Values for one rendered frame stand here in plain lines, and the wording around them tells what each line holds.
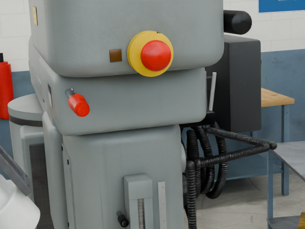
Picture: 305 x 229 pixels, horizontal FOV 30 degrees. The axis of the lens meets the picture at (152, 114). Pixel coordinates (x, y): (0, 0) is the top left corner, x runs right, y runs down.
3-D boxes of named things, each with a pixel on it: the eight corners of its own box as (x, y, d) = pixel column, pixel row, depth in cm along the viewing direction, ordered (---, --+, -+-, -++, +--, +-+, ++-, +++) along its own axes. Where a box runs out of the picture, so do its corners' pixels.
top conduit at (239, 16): (253, 34, 83) (253, 10, 83) (226, 36, 82) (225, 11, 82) (166, 22, 126) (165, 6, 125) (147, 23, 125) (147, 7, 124)
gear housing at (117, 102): (211, 122, 92) (209, 60, 89) (58, 139, 86) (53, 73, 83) (155, 90, 123) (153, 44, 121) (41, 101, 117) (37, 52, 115)
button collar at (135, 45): (174, 75, 76) (173, 29, 75) (131, 78, 75) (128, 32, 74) (170, 73, 78) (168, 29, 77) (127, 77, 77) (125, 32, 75)
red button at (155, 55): (174, 71, 73) (172, 39, 72) (143, 73, 72) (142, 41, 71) (166, 67, 76) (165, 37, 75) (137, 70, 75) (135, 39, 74)
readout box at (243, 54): (267, 130, 131) (266, 39, 127) (230, 135, 129) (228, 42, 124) (233, 114, 150) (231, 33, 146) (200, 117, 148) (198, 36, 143)
